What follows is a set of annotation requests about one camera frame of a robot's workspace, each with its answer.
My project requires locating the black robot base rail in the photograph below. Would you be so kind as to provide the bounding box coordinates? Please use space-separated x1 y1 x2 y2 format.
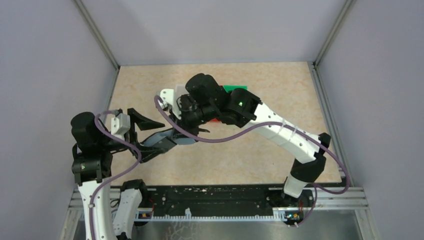
134 184 315 226

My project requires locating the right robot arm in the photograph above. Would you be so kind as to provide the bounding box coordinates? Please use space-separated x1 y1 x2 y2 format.
160 73 331 199

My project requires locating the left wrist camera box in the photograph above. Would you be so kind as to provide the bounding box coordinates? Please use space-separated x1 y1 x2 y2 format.
110 113 131 140

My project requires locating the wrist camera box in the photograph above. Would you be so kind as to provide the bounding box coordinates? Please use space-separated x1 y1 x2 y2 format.
110 113 131 140
159 88 181 120

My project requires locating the grey aluminium frame rail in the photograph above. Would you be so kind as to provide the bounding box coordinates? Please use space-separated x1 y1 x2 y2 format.
308 0 379 240

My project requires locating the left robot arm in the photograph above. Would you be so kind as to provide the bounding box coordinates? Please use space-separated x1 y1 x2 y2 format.
70 108 176 240

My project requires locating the white plastic bin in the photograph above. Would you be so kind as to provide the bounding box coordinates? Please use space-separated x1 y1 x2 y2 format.
174 84 188 99

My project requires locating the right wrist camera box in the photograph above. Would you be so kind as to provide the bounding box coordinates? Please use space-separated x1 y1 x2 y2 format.
159 88 181 120

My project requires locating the green plastic bin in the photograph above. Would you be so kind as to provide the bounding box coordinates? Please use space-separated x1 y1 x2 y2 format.
223 85 248 93

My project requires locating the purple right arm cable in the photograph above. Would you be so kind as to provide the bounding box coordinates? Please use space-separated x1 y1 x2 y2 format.
153 95 351 195

